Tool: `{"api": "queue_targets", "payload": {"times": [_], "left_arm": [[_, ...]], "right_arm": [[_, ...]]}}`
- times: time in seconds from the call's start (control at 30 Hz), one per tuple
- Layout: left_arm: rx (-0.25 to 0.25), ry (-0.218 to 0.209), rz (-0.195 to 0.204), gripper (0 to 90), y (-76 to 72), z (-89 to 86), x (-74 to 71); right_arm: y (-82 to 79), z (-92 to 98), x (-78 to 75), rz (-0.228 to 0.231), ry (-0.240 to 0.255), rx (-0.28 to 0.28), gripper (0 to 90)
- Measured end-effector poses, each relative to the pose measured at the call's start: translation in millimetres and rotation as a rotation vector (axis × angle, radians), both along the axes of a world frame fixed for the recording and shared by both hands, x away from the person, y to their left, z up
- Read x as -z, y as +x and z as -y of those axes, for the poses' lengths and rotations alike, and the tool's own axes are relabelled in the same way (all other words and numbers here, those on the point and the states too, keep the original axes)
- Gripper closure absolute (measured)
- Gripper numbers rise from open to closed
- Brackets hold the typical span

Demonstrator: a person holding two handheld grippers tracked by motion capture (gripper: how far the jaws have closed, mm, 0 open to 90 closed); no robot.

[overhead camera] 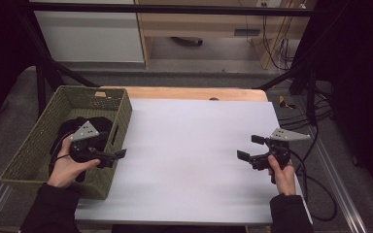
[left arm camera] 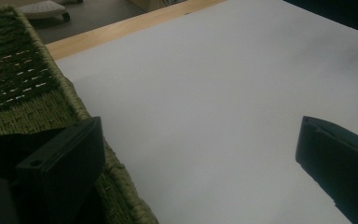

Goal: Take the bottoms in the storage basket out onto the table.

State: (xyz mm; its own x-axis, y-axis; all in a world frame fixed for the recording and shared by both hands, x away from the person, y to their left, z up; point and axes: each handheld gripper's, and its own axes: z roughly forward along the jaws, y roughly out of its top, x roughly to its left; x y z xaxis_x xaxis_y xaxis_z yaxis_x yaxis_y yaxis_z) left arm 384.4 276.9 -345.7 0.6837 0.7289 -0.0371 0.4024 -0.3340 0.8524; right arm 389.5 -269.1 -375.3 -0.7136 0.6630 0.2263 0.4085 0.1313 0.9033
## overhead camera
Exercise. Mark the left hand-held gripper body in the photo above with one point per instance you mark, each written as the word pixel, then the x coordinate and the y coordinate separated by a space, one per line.
pixel 84 145

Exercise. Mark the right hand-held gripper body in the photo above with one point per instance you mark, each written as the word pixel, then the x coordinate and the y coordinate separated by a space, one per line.
pixel 280 149

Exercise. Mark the black cloth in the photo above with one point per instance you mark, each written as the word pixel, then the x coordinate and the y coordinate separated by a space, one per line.
pixel 102 124

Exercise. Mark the green woven basket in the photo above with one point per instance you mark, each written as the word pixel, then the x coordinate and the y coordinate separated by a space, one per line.
pixel 42 142

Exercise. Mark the person's left hand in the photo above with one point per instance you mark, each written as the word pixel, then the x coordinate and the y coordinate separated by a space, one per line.
pixel 67 168

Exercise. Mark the person's right hand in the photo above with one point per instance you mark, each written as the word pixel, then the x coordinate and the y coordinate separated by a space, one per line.
pixel 284 178

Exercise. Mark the yellow and black tool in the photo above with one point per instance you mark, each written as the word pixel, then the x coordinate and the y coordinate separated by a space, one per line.
pixel 284 102

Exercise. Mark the white table sheet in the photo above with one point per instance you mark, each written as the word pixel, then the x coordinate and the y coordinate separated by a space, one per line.
pixel 187 155

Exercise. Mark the wooden table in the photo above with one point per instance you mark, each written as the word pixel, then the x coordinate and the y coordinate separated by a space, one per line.
pixel 191 93

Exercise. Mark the white cabinet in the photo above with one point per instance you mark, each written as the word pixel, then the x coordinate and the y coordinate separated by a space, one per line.
pixel 89 35

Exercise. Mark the grey label plate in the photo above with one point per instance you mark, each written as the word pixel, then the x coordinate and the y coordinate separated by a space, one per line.
pixel 246 32

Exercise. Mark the dark object under desk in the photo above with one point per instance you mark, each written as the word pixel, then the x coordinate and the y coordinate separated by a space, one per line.
pixel 187 41

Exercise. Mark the light wooden desk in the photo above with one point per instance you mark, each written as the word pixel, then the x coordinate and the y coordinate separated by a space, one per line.
pixel 204 22

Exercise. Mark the aluminium rail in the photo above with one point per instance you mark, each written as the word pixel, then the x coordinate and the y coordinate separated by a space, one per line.
pixel 340 184

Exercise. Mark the black metal frame strut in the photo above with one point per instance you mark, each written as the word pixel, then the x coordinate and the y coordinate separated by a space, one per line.
pixel 42 81
pixel 304 77

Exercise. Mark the black metal frame crossbar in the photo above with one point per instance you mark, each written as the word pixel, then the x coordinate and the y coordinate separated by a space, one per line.
pixel 175 8

